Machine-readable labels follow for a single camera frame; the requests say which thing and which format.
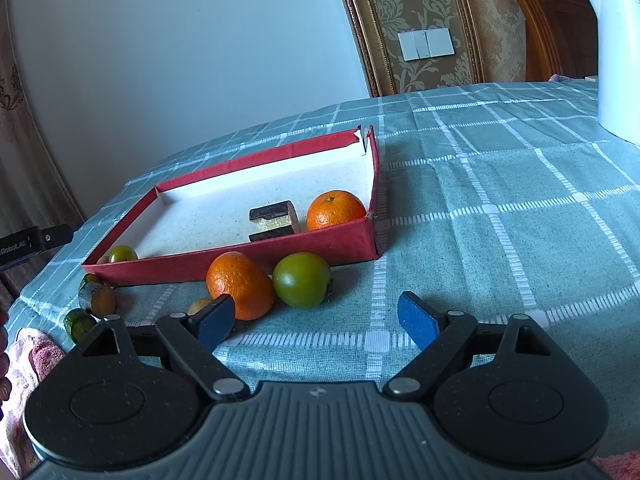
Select dark eggplant chunk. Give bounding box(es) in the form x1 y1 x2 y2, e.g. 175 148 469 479
78 282 117 318

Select split eggplant chunk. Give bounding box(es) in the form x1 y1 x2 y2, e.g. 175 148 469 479
248 200 300 242

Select teal checked tablecloth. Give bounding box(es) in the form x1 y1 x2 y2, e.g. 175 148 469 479
8 79 639 455

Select wooden headboard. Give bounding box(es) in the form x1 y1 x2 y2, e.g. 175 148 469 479
516 0 598 81

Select white electric kettle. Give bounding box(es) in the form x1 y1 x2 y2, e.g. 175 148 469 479
589 0 640 144

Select brown kiwi fruit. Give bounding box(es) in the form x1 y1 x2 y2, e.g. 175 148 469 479
186 298 212 316

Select green tomato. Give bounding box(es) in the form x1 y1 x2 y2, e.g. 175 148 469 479
272 252 332 309
108 245 138 263

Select patterned brown curtain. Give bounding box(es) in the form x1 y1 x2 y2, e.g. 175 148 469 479
0 0 87 302

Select pink cloth on bed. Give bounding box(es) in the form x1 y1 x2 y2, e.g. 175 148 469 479
548 74 598 82

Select pink towel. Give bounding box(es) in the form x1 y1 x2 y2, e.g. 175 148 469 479
1 328 65 479

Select orange mandarin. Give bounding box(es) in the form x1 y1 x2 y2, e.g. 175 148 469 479
306 190 367 231
205 252 276 322

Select red shallow cardboard box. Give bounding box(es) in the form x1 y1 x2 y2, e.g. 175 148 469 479
82 127 378 286

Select white wall switch panel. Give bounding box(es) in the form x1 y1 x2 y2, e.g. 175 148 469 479
397 28 454 62

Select gold wallpaper frame moulding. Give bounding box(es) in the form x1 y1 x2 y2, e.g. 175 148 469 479
343 0 485 96

